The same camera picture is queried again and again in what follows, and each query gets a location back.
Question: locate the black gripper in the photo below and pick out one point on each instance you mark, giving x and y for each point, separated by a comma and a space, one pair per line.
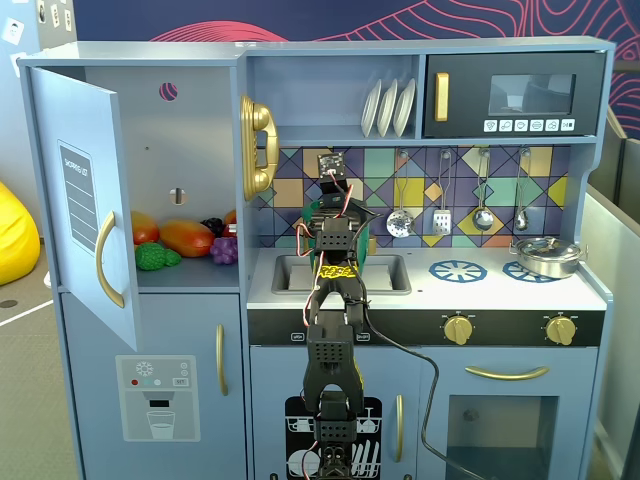
334, 200

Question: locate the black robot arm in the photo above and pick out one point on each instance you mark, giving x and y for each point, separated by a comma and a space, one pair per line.
330, 360

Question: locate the steel pot lid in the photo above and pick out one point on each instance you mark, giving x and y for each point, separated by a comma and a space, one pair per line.
545, 246

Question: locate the steel toy skimmer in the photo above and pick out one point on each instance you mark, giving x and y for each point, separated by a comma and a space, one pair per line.
400, 224

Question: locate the grey toy sink basin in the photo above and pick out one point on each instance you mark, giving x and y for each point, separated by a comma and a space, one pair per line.
390, 275

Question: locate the white toy plate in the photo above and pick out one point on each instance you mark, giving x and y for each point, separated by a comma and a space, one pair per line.
370, 110
387, 107
405, 105

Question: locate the orange toy fruit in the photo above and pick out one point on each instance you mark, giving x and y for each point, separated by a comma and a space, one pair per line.
231, 217

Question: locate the steel toy spatula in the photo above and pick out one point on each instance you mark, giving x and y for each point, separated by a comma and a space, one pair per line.
442, 222

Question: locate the gold toy telephone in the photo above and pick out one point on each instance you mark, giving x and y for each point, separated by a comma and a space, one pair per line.
260, 125

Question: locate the purple toy grapes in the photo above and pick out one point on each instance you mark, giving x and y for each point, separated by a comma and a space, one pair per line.
224, 251

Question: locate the dark toy berries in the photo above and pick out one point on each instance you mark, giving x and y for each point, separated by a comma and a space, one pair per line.
214, 226

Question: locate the steel toy ladle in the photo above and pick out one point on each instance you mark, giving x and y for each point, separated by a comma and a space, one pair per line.
483, 219

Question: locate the orange red toy mango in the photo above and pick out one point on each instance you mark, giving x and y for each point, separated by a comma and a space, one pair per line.
187, 239

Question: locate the black toy microwave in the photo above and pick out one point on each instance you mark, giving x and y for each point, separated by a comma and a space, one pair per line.
470, 100

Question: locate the gold stove knob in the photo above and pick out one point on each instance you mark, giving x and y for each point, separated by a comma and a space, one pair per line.
560, 331
459, 331

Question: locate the steel toy spoon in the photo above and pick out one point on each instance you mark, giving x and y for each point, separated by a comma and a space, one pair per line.
521, 220

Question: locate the blue wooden toy kitchen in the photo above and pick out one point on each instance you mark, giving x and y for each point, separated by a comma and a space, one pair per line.
500, 300

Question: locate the green toy vegetable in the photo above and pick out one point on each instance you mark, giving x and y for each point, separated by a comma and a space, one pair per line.
152, 257

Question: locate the red yellow toy peach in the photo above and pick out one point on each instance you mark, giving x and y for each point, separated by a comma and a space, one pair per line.
144, 229

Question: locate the steel toy pot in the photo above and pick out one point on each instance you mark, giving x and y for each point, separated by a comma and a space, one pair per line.
547, 266

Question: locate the open blue fridge door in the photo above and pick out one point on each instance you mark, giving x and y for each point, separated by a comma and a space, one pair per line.
60, 280

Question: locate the black Dell monitor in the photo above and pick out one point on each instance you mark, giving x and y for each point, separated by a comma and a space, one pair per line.
631, 175

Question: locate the light grey desk divider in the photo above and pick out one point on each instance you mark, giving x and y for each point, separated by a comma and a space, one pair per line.
620, 300

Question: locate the yellow bean bag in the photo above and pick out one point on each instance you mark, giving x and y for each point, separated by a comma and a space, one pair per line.
17, 240

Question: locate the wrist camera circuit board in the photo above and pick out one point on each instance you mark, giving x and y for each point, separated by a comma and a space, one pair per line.
331, 165

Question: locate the white wall photo card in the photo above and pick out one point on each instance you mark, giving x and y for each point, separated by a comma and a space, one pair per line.
12, 30

